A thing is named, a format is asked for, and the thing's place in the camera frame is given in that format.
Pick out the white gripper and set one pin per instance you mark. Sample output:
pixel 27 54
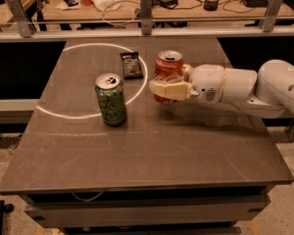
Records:
pixel 207 81

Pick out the red coke can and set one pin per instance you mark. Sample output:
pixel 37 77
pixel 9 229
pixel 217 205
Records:
pixel 168 67

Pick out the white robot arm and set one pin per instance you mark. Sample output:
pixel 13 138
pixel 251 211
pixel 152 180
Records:
pixel 265 93

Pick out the green soda can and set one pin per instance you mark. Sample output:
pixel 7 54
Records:
pixel 110 98

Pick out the black snack bar packet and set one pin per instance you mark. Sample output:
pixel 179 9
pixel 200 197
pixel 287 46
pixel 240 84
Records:
pixel 131 68

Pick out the black power adapter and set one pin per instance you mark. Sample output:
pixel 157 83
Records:
pixel 168 3

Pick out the black round container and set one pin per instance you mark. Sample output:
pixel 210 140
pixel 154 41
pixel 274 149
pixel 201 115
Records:
pixel 211 5

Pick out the white crumpled cloth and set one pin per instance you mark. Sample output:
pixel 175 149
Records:
pixel 101 5

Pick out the black floor stand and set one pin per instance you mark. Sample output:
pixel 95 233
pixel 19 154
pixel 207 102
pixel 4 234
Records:
pixel 4 208

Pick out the middle metal rail bracket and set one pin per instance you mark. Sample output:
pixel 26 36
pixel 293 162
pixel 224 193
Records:
pixel 146 16

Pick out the metal rail bracket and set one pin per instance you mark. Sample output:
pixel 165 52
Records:
pixel 146 16
pixel 24 26
pixel 268 22

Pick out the right metal rail bracket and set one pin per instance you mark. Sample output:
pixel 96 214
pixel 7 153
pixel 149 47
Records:
pixel 268 22

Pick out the left metal rail bracket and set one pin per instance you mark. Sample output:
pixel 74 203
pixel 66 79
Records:
pixel 24 26

